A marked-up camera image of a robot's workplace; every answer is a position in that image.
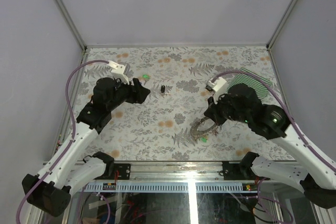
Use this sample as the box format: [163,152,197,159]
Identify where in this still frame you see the green key tag far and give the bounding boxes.
[142,74,151,80]

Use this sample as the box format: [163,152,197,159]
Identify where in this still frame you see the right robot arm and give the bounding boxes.
[204,79,335,209]

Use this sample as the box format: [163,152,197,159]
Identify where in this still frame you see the purple cable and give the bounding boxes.
[15,60,110,224]
[212,70,336,174]

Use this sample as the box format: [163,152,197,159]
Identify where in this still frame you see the green striped cloth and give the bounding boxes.
[227,68,272,101]

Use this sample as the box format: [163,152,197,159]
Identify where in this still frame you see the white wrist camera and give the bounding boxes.
[108,60,130,84]
[206,77,228,104]

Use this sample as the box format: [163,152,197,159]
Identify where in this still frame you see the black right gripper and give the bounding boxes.
[203,89,248,125]

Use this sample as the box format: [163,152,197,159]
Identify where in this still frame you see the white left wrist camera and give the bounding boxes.
[108,60,130,84]

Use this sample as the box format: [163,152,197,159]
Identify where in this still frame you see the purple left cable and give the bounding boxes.
[15,60,110,224]

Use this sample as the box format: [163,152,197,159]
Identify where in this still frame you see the floral table mat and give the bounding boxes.
[73,46,291,161]

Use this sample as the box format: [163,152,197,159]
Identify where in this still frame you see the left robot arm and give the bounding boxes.
[22,78,151,217]

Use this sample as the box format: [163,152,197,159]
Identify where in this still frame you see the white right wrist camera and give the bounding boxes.
[206,77,228,104]

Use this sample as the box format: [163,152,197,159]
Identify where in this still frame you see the aluminium front rail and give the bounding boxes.
[43,161,263,193]

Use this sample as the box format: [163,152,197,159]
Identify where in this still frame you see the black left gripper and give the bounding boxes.
[108,77,151,112]

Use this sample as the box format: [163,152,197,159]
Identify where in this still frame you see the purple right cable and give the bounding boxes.
[212,70,336,174]

